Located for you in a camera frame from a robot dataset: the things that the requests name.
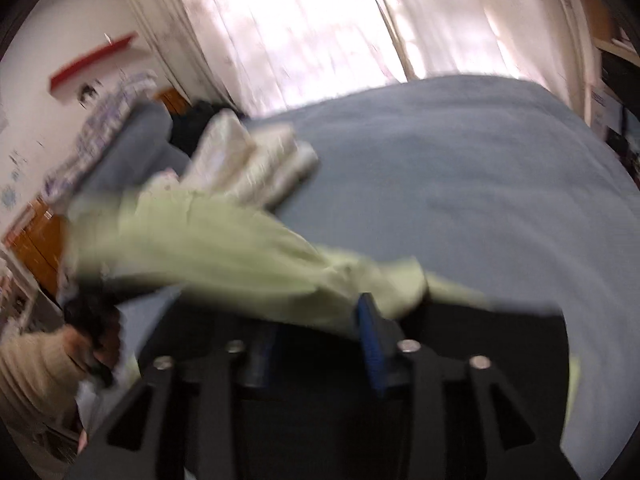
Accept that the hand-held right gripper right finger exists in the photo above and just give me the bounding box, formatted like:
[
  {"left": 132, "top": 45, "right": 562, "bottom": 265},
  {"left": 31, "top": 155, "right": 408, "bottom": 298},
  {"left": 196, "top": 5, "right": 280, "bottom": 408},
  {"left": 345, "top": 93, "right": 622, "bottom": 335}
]
[{"left": 353, "top": 293, "right": 582, "bottom": 480}]

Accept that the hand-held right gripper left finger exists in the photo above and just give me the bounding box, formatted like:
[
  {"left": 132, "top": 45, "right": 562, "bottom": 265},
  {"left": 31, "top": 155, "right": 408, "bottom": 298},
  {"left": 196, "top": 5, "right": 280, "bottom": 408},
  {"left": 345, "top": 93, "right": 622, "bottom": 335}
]
[{"left": 67, "top": 324, "right": 280, "bottom": 480}]

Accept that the green and black hooded jacket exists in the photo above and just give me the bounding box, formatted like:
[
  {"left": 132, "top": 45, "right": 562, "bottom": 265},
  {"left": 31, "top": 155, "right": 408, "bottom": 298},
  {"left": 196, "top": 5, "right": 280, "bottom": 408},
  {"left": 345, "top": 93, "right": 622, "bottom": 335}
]
[{"left": 62, "top": 185, "right": 586, "bottom": 480}]

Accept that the person's left forearm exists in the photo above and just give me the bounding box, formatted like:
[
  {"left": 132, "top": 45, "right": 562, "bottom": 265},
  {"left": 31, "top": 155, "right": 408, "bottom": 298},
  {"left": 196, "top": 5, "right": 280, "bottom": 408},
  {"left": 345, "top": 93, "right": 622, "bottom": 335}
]
[{"left": 0, "top": 329, "right": 92, "bottom": 437}]

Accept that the person's left hand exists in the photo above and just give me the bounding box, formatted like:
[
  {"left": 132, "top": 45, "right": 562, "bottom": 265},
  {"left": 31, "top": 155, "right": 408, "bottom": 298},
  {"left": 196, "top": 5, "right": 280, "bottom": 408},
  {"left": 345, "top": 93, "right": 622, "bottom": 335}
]
[{"left": 62, "top": 329, "right": 122, "bottom": 377}]

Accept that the brown wooden cabinet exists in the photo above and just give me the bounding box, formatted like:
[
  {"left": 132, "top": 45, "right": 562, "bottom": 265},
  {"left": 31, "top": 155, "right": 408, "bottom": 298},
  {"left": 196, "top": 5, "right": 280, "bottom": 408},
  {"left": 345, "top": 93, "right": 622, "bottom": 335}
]
[{"left": 2, "top": 197, "right": 70, "bottom": 297}]

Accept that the grey folded cloth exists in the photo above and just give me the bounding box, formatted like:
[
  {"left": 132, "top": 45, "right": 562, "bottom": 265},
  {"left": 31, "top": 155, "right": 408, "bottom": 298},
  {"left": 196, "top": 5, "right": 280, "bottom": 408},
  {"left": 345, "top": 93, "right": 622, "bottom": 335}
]
[{"left": 80, "top": 104, "right": 175, "bottom": 198}]

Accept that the blue-grey bed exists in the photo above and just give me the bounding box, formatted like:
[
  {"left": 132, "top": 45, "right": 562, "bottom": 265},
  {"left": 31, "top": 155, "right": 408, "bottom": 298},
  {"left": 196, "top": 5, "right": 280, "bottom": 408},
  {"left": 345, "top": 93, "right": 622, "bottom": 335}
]
[{"left": 114, "top": 74, "right": 640, "bottom": 467}]

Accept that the floral patterned blanket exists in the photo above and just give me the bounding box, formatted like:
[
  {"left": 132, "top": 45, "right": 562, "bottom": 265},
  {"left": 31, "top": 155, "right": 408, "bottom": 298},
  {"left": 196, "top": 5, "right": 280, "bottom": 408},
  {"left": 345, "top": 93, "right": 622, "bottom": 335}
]
[{"left": 42, "top": 71, "right": 158, "bottom": 213}]

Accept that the folded white puffy jacket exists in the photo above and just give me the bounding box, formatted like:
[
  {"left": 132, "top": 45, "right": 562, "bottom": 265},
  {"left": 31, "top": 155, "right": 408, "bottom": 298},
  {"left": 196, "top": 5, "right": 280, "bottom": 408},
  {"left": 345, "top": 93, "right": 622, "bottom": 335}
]
[{"left": 179, "top": 109, "right": 322, "bottom": 212}]

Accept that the white patterned curtain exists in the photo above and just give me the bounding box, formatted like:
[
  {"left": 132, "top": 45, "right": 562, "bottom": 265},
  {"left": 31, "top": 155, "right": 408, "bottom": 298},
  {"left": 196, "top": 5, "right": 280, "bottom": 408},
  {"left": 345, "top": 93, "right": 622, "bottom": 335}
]
[
  {"left": 162, "top": 0, "right": 408, "bottom": 117},
  {"left": 357, "top": 0, "right": 593, "bottom": 107}
]

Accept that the wooden shelf unit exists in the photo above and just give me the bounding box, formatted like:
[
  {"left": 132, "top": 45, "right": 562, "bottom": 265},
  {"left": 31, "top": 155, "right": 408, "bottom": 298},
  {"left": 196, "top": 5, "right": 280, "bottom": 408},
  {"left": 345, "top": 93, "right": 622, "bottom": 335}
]
[{"left": 567, "top": 0, "right": 640, "bottom": 68}]

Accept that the red wall shelf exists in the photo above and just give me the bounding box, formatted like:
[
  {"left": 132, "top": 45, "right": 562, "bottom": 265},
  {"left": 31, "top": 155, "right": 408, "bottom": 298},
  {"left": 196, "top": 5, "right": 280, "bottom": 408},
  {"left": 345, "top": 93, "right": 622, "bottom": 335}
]
[{"left": 48, "top": 32, "right": 142, "bottom": 95}]

